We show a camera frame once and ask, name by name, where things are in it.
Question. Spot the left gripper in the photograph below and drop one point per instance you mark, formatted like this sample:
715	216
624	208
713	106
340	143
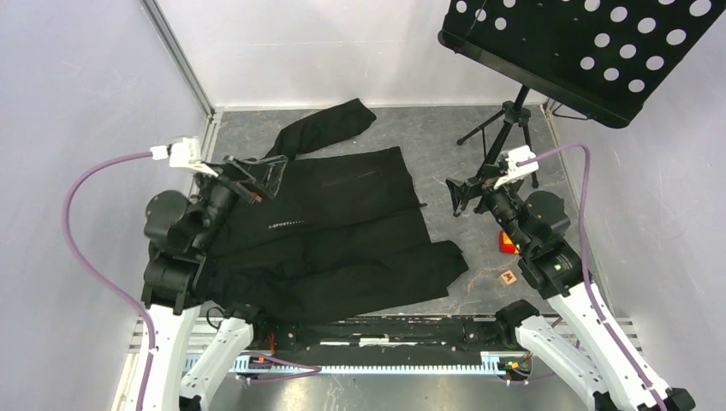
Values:
264	177

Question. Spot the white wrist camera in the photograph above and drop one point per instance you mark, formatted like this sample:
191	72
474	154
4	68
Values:
184	153
517	164

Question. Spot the red yellow toy block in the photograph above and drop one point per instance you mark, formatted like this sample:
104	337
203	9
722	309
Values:
506	245

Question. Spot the black music stand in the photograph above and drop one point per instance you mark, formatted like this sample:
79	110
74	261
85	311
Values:
602	59

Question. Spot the black jacket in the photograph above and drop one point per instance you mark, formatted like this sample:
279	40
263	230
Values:
344	236

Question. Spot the wooden letter tile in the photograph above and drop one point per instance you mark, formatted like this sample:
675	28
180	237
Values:
508	278

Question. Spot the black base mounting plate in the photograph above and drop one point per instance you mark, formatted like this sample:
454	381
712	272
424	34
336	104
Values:
392	340

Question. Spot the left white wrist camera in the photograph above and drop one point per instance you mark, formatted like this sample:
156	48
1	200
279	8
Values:
184	153

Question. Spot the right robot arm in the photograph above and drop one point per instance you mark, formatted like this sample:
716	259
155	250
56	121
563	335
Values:
606	371

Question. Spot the white toothed cable duct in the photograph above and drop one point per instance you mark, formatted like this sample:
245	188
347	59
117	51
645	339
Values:
489	365

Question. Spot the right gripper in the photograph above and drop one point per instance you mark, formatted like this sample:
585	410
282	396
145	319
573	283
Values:
460	192

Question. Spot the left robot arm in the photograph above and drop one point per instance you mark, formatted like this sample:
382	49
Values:
178	280

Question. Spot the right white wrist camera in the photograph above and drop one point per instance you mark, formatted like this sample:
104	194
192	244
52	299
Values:
517	164

